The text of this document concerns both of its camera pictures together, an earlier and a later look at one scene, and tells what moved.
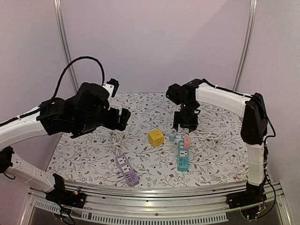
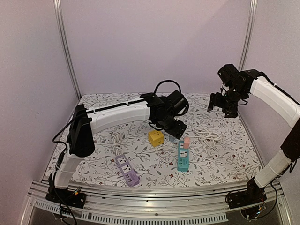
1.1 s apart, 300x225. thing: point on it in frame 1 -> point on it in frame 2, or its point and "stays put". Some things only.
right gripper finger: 192,128 -> 230,113
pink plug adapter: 187,142 stays put
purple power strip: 131,177 stays put
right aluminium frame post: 246,44 stays put
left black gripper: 123,118 -> 180,130
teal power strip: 183,157 stays put
